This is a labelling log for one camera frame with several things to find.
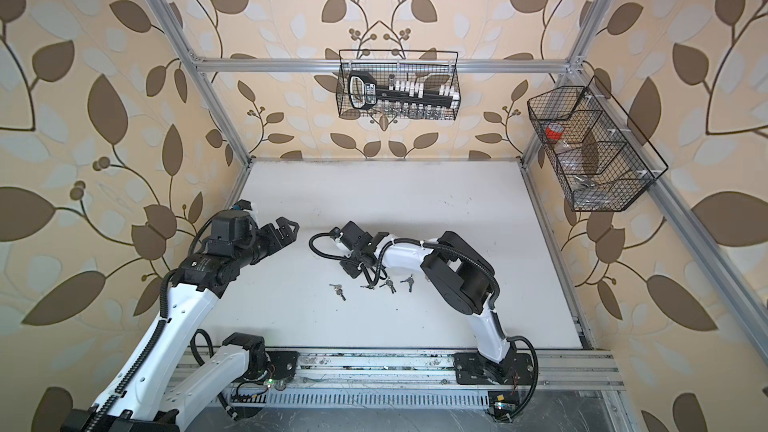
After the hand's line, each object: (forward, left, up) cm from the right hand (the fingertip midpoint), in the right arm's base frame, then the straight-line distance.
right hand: (351, 263), depth 92 cm
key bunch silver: (-7, -6, -1) cm, 9 cm away
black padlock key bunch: (-7, -12, -1) cm, 14 cm away
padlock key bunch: (-9, +3, -1) cm, 9 cm away
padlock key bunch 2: (-6, -18, 0) cm, 19 cm away
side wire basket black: (+8, -66, +34) cm, 75 cm away
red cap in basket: (+26, -62, +29) cm, 74 cm away
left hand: (0, +14, +21) cm, 25 cm away
